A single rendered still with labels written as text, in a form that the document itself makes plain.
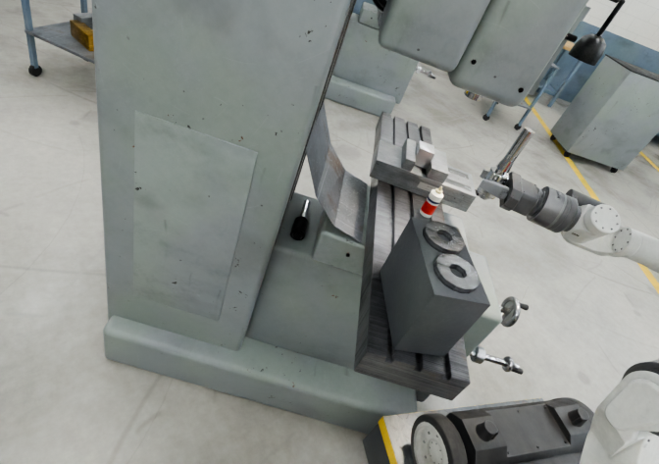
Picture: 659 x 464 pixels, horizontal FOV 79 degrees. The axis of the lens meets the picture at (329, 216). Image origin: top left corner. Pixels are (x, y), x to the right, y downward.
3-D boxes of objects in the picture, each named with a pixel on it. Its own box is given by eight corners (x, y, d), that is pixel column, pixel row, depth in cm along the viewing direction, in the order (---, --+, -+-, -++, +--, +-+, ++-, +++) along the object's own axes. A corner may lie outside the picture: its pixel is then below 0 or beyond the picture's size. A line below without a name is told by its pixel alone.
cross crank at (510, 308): (507, 312, 159) (525, 293, 152) (514, 336, 150) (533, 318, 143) (471, 299, 158) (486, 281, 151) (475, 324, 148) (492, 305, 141)
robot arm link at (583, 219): (537, 232, 96) (582, 253, 95) (564, 219, 86) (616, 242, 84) (551, 192, 99) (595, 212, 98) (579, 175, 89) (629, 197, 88)
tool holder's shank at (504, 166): (499, 176, 90) (530, 132, 84) (491, 168, 93) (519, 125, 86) (509, 177, 92) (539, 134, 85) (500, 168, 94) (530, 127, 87)
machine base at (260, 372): (397, 324, 209) (414, 301, 197) (398, 445, 162) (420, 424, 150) (172, 253, 199) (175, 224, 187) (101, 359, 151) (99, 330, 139)
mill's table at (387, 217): (422, 143, 186) (430, 128, 181) (453, 401, 88) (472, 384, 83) (376, 127, 184) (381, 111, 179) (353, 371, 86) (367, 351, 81)
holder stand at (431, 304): (423, 279, 103) (462, 222, 91) (444, 357, 86) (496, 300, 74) (379, 271, 100) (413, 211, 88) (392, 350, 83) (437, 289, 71)
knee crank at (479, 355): (518, 366, 152) (527, 357, 148) (522, 381, 147) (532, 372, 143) (465, 349, 150) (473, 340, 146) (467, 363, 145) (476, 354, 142)
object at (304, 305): (421, 340, 193) (489, 255, 156) (425, 405, 167) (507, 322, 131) (259, 289, 186) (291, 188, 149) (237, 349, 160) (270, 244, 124)
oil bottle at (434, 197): (430, 212, 128) (447, 184, 122) (431, 219, 125) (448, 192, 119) (419, 207, 128) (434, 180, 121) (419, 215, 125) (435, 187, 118)
